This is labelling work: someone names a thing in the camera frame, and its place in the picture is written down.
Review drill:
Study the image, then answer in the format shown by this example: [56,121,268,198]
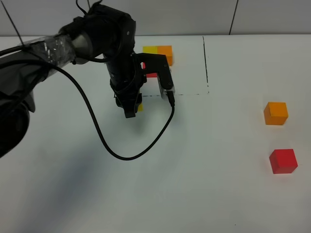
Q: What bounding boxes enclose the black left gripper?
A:
[104,52,142,118]

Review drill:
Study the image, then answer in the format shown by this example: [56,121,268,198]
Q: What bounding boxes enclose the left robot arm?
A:
[0,1,146,155]

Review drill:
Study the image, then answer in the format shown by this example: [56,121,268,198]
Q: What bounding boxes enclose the red template block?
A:
[142,63,157,78]

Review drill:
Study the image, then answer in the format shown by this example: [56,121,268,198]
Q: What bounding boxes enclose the yellow template block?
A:
[142,46,158,54]

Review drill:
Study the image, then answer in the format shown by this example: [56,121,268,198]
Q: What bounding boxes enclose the orange template block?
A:
[157,45,173,66]

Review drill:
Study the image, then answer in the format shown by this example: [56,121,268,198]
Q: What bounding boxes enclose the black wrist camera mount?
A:
[132,53,175,102]

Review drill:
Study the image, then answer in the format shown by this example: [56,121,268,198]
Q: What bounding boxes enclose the black camera cable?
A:
[46,62,175,161]

